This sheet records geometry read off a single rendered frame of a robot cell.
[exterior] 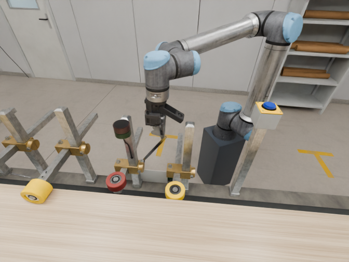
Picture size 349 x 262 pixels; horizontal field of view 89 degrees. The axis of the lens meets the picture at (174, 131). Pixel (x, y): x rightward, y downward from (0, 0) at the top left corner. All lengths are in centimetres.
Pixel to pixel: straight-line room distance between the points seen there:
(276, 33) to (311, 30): 244
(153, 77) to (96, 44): 311
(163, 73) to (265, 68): 63
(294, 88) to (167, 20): 241
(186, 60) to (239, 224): 60
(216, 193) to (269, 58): 74
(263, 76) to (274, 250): 80
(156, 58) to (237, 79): 288
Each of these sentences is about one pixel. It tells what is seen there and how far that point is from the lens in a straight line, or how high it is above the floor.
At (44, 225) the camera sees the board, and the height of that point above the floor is 90.
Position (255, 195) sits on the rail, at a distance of 106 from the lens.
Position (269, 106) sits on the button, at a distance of 67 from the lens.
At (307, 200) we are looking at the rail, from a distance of 119.
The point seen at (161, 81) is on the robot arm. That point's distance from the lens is 64.
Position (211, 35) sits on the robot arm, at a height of 137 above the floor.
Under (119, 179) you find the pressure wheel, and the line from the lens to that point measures 80.
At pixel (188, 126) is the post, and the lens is 67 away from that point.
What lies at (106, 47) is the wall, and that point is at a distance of 363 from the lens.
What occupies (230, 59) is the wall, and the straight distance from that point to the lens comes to 330.
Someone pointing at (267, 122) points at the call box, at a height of 118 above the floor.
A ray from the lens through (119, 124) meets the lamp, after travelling 67.
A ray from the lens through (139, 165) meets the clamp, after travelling 87.
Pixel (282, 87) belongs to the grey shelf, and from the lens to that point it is 369.
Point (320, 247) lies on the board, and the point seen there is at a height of 90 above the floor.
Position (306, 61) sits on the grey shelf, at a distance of 363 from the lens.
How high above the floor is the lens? 153
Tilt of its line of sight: 39 degrees down
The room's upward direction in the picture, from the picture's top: 2 degrees clockwise
